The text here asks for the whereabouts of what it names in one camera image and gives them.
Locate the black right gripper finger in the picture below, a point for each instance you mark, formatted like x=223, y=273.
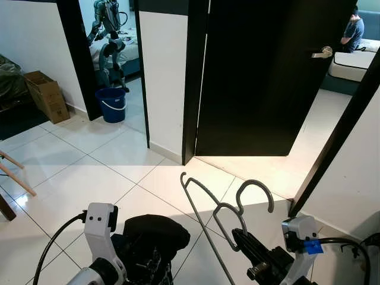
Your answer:
x=262, y=249
x=246, y=248

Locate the grey plastic clothes hanger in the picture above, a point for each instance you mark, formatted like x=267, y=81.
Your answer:
x=255, y=181

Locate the black white printed jersey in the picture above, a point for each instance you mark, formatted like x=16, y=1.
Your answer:
x=151, y=237

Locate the blue tape tag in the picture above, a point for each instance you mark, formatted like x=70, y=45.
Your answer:
x=313, y=246

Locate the black wooden door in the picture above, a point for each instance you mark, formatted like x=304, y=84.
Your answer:
x=267, y=77

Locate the blue plastic bucket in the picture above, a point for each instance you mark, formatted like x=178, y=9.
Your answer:
x=111, y=110

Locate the white mattress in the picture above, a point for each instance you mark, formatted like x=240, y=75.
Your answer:
x=353, y=62

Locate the bed with grey sheet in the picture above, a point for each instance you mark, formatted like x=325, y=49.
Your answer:
x=132, y=56

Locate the seated person blue shirt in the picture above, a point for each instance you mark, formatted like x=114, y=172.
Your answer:
x=353, y=32

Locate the wooden chair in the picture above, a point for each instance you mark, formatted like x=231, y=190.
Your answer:
x=18, y=179

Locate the grey humanoid robot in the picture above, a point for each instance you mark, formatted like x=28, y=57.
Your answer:
x=110, y=47

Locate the tall cardboard box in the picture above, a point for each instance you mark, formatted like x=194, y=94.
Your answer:
x=47, y=98

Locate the olive green blanket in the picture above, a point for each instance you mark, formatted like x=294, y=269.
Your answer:
x=12, y=80

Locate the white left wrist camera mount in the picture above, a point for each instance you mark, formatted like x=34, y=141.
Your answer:
x=100, y=228

